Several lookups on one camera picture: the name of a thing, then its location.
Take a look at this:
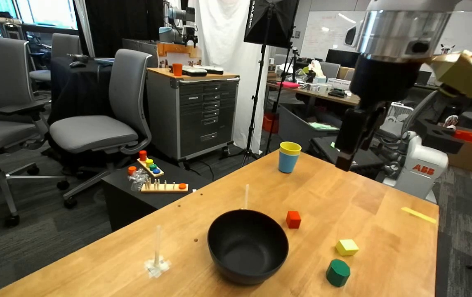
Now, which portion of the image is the grey metal drawer cabinet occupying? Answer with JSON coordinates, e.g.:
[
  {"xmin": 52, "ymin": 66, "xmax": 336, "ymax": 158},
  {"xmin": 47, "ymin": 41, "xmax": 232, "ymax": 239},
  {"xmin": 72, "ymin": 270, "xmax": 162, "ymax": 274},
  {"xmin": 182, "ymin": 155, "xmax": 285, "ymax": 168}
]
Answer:
[{"xmin": 146, "ymin": 66, "xmax": 243, "ymax": 163}]

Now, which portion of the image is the red cube block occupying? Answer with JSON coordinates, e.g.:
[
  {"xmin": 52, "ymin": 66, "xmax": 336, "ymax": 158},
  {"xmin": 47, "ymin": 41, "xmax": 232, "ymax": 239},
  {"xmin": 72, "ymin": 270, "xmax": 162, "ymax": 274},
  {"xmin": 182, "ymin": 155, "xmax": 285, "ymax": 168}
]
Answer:
[{"xmin": 286, "ymin": 209, "xmax": 304, "ymax": 231}]

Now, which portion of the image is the black low table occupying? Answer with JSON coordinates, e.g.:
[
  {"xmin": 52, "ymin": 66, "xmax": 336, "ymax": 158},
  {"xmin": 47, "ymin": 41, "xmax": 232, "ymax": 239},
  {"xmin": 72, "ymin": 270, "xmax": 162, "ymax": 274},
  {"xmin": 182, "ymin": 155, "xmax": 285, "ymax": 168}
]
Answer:
[{"xmin": 101, "ymin": 160, "xmax": 217, "ymax": 232}]

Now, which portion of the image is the white curtain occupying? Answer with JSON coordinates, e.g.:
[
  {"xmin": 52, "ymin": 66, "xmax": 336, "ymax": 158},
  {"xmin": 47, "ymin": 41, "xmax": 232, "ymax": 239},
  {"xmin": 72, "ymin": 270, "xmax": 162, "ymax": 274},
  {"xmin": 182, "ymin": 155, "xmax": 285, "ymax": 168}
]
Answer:
[{"xmin": 194, "ymin": 0, "xmax": 275, "ymax": 156}]

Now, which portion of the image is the yellowish wrist camera box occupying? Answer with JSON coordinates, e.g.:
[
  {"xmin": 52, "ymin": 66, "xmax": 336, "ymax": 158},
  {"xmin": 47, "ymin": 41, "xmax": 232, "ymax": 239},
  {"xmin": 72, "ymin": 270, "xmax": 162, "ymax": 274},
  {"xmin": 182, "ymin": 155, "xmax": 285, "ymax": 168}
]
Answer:
[{"xmin": 426, "ymin": 48, "xmax": 472, "ymax": 100}]

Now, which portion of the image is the black light stand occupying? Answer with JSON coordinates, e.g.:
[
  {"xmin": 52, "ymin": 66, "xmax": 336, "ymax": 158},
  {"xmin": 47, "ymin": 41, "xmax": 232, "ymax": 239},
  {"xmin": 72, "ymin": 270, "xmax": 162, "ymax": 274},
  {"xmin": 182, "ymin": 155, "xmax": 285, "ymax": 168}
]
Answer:
[{"xmin": 245, "ymin": 8, "xmax": 276, "ymax": 161}]

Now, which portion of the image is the black curtain panel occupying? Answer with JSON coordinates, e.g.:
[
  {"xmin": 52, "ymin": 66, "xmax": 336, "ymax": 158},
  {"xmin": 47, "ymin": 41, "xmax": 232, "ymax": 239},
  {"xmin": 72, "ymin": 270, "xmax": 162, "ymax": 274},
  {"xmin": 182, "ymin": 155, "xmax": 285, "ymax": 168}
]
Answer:
[{"xmin": 85, "ymin": 0, "xmax": 167, "ymax": 59}]

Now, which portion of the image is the yellow plastic cup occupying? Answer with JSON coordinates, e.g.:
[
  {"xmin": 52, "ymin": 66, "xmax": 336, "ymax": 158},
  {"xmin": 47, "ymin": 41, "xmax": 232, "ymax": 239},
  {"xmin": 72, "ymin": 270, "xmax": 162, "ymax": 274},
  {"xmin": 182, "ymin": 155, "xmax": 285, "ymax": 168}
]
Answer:
[{"xmin": 278, "ymin": 140, "xmax": 304, "ymax": 160}]

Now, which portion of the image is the wooden toy board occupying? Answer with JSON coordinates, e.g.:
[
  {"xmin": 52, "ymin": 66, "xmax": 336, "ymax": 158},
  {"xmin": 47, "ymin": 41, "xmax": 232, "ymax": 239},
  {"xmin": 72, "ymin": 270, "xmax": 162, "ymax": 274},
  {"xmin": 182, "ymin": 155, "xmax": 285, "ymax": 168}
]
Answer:
[{"xmin": 139, "ymin": 178, "xmax": 192, "ymax": 196}]

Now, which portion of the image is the black cloth covered table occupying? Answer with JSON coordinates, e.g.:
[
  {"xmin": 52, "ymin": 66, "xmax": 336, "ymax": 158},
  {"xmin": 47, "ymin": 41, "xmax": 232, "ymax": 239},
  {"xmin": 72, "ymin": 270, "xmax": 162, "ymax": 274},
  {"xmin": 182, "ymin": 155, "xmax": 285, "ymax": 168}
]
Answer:
[{"xmin": 49, "ymin": 54, "xmax": 118, "ymax": 127}]

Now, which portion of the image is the cluttered wooden desk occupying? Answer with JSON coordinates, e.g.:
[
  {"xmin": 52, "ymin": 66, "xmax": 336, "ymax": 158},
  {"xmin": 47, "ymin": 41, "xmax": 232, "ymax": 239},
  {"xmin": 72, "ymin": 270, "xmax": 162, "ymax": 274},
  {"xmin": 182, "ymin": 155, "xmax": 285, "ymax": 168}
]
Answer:
[{"xmin": 268, "ymin": 81, "xmax": 362, "ymax": 128}]

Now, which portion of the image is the white flat device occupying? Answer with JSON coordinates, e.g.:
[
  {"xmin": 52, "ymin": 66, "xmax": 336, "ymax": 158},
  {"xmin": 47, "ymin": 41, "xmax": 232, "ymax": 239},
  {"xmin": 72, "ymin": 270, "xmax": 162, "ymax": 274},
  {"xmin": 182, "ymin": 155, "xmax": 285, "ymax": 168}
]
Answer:
[{"xmin": 182, "ymin": 64, "xmax": 210, "ymax": 77}]

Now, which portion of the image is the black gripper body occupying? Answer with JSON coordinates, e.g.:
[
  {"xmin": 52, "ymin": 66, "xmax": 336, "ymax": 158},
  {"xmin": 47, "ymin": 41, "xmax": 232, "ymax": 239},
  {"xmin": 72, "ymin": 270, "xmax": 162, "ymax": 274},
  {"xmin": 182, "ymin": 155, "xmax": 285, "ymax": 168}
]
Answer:
[{"xmin": 349, "ymin": 52, "xmax": 425, "ymax": 110}]

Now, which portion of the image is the black equipment case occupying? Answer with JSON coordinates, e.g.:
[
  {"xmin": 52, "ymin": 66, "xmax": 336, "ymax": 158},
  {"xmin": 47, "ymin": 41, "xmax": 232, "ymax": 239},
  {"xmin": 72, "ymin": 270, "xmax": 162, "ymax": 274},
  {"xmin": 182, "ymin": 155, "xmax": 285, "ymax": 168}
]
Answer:
[{"xmin": 309, "ymin": 133, "xmax": 387, "ymax": 178}]

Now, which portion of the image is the yellow cube block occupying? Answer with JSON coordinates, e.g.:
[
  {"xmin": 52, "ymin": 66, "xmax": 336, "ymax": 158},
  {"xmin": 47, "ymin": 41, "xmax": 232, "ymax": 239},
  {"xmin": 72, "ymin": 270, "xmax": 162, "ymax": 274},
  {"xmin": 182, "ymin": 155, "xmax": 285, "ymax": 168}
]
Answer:
[{"xmin": 334, "ymin": 237, "xmax": 360, "ymax": 259}]

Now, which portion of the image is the bright window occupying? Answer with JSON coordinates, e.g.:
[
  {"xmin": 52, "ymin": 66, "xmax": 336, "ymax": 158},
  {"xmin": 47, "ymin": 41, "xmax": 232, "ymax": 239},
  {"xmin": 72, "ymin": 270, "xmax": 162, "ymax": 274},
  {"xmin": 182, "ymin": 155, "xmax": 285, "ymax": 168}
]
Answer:
[{"xmin": 0, "ymin": 0, "xmax": 82, "ymax": 33}]

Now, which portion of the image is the colourful peg toy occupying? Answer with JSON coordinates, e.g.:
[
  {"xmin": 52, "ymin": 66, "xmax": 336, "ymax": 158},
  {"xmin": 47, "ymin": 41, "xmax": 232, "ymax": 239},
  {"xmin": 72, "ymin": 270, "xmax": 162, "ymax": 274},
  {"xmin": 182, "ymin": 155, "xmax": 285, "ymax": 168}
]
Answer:
[{"xmin": 136, "ymin": 148, "xmax": 166, "ymax": 180}]

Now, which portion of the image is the black bowl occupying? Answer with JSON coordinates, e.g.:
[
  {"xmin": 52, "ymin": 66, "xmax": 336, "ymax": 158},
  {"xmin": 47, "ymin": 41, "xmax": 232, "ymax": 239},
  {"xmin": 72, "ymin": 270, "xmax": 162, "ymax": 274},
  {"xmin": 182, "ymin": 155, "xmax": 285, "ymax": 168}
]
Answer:
[{"xmin": 207, "ymin": 208, "xmax": 291, "ymax": 287}]

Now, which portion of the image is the orange labelled box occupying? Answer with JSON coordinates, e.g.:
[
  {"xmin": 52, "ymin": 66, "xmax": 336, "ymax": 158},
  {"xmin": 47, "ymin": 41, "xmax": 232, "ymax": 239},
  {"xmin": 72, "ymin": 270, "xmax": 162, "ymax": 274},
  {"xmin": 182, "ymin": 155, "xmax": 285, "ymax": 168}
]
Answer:
[{"xmin": 156, "ymin": 41, "xmax": 204, "ymax": 67}]

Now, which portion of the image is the red tool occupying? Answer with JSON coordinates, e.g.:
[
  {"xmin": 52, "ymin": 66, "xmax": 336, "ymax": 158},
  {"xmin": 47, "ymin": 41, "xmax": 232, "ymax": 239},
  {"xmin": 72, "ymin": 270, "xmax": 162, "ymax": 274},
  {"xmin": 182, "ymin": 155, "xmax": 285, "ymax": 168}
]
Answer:
[{"xmin": 451, "ymin": 125, "xmax": 472, "ymax": 147}]

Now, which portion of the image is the white ABB robot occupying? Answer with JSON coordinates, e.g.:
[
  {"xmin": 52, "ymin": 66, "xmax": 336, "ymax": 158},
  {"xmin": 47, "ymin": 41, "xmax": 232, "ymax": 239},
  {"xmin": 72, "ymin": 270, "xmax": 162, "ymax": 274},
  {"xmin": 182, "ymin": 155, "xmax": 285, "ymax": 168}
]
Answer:
[{"xmin": 380, "ymin": 100, "xmax": 451, "ymax": 204}]

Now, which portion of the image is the grey storage bin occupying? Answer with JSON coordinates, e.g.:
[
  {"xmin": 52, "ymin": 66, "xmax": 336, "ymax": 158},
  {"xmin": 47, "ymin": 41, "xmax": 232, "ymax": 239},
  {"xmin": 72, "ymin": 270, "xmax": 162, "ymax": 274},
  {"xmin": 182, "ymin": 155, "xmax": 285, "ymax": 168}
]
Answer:
[{"xmin": 278, "ymin": 104, "xmax": 354, "ymax": 153}]

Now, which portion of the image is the black softbox light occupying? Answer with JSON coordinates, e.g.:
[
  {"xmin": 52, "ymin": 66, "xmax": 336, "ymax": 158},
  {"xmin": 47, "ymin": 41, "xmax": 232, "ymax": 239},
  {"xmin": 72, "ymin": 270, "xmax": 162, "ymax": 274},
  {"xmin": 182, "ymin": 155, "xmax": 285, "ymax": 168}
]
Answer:
[{"xmin": 243, "ymin": 0, "xmax": 303, "ymax": 49}]

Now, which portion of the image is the black computer monitor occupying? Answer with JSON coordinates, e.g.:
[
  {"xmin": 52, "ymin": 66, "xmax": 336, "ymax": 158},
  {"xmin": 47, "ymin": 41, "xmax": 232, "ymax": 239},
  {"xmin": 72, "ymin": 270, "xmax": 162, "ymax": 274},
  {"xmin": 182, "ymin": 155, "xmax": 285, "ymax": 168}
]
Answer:
[{"xmin": 326, "ymin": 48, "xmax": 360, "ymax": 69}]

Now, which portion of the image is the orange capped clear bottle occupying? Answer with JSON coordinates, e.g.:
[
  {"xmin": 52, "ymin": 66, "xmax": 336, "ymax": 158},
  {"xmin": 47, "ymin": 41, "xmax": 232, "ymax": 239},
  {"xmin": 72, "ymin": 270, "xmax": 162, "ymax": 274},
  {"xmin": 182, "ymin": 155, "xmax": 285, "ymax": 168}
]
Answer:
[{"xmin": 126, "ymin": 163, "xmax": 151, "ymax": 193}]

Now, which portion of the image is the blue plastic cup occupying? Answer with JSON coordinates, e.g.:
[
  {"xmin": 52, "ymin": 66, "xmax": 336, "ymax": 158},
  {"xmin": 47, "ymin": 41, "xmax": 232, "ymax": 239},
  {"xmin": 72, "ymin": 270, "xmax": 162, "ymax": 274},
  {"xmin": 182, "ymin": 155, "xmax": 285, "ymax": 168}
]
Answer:
[{"xmin": 278, "ymin": 150, "xmax": 303, "ymax": 176}]

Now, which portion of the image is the clear plastic stand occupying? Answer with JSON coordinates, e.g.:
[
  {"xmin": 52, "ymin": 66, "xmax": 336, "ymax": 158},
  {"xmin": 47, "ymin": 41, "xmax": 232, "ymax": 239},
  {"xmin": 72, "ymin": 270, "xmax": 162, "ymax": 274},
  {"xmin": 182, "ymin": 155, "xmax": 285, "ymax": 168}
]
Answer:
[
  {"xmin": 240, "ymin": 183, "xmax": 253, "ymax": 213},
  {"xmin": 143, "ymin": 222, "xmax": 172, "ymax": 280}
]

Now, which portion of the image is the green cylinder block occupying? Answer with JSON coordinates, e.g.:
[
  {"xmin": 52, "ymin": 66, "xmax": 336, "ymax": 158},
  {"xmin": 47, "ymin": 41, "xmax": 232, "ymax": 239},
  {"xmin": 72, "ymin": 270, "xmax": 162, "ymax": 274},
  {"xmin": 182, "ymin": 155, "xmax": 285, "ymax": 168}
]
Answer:
[{"xmin": 326, "ymin": 257, "xmax": 354, "ymax": 288}]

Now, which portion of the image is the yellow tape strip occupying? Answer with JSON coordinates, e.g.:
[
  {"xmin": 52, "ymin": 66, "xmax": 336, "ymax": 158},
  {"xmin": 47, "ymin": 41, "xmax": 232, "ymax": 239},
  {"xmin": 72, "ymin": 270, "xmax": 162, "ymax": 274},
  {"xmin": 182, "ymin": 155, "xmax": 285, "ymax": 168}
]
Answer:
[{"xmin": 400, "ymin": 204, "xmax": 440, "ymax": 226}]

